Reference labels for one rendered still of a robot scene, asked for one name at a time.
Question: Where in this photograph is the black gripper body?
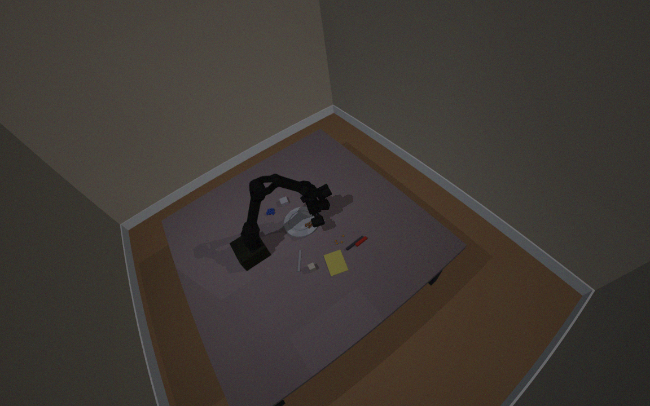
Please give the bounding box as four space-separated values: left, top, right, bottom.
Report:
307 203 325 228

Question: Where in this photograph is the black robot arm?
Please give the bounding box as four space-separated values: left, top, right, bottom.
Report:
240 174 332 253

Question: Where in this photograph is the yellow flat rectangular sheet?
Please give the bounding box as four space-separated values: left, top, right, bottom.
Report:
324 250 348 276

